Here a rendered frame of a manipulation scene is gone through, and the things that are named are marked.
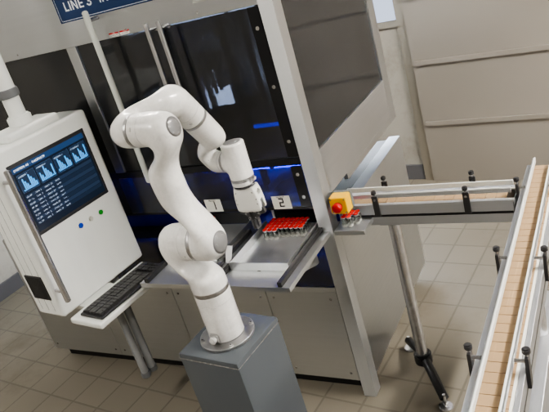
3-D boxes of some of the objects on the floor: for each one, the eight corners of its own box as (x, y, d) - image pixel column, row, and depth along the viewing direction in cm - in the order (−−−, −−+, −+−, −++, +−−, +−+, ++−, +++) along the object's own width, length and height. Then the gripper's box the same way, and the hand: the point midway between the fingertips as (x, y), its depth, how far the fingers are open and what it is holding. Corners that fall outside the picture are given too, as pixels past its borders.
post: (368, 386, 297) (241, -89, 214) (381, 387, 294) (256, -94, 211) (363, 396, 292) (232, -87, 209) (376, 396, 289) (247, -92, 206)
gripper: (220, 187, 221) (235, 232, 229) (256, 185, 214) (271, 231, 221) (230, 178, 227) (245, 222, 234) (266, 176, 220) (280, 221, 227)
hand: (256, 222), depth 227 cm, fingers closed
